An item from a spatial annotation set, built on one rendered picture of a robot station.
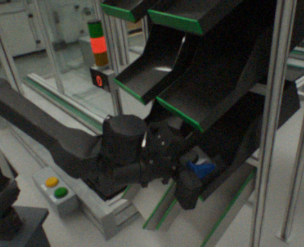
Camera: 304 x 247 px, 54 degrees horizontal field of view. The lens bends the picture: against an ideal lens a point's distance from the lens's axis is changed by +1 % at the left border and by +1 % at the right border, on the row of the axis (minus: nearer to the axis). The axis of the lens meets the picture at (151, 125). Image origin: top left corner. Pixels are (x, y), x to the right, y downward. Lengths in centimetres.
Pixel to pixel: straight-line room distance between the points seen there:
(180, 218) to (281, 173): 53
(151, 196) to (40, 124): 42
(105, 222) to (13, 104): 51
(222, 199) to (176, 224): 14
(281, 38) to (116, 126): 28
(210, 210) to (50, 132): 41
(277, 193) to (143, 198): 48
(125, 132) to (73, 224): 66
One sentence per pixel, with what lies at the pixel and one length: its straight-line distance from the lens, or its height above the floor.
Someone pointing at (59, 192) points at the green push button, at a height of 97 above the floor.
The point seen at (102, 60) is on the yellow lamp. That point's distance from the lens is 111.
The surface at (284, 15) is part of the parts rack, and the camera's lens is 50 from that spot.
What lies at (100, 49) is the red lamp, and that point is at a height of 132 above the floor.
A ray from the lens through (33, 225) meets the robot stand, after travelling 82.
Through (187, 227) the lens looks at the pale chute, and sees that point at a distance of 77.
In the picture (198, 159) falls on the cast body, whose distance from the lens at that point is 57.
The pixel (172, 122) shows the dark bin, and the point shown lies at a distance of 74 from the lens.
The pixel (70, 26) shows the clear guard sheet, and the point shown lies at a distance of 135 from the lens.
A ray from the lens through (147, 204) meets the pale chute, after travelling 84.
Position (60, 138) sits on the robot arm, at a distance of 52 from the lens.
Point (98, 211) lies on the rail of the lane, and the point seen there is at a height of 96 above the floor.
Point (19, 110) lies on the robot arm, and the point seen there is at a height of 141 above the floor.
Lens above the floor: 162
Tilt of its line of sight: 31 degrees down
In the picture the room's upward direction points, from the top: 6 degrees counter-clockwise
